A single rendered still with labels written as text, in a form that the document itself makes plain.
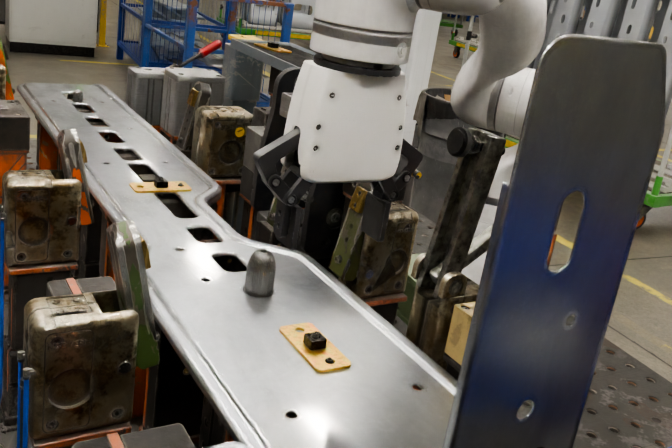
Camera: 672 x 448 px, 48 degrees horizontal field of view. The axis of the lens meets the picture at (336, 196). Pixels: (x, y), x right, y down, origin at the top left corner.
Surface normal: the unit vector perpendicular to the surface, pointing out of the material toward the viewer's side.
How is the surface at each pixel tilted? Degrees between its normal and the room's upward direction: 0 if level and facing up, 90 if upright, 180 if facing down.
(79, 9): 90
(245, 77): 90
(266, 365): 0
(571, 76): 90
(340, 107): 90
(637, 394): 0
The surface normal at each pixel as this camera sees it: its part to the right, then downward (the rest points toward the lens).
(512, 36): -0.10, 0.87
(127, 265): 0.50, 0.34
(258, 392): 0.15, -0.94
